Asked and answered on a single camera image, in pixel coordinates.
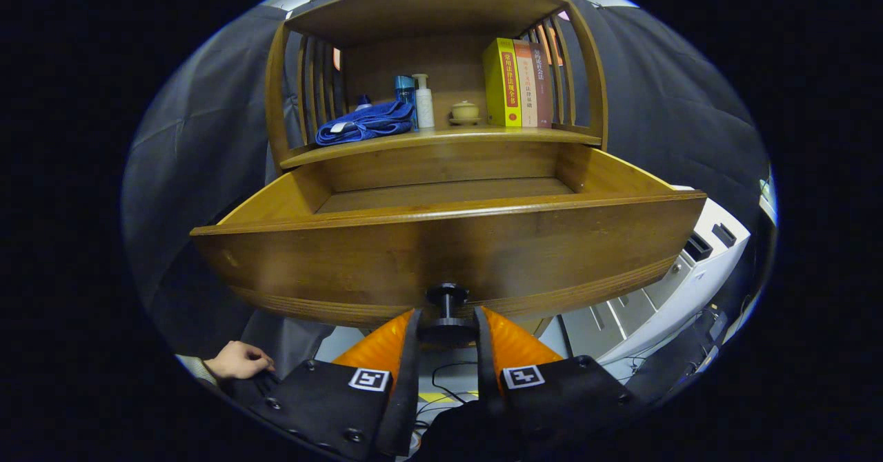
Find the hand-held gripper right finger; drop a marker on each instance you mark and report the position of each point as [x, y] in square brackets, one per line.
[486, 372]

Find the wooden drawer with black knob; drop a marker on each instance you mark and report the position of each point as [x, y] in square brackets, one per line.
[448, 248]

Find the ceramic saucer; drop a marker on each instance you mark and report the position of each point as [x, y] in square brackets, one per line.
[465, 122]

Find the thick yellow book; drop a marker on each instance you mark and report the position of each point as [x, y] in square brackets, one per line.
[498, 83]

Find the orange and cream book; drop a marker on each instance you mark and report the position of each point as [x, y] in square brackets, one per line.
[528, 83]

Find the folded blue towel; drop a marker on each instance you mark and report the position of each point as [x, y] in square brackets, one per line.
[365, 125]

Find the brown book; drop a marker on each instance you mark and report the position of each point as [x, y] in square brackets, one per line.
[543, 83]

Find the white pump bottle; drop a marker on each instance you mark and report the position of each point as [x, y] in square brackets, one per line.
[425, 107]

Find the white device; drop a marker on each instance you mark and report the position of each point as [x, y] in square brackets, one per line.
[767, 196]

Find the wooden countertop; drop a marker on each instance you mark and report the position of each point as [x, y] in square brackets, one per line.
[455, 138]

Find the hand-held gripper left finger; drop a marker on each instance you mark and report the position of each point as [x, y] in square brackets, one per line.
[407, 379]

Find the lidded ceramic tea cup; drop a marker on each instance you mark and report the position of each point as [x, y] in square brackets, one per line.
[465, 110]

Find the tall blue bottle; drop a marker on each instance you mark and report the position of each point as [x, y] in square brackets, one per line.
[405, 89]

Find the wooden cabinet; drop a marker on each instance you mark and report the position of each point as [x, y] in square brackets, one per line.
[428, 10]

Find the small white bottle blue cap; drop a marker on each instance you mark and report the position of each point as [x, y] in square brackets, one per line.
[363, 103]

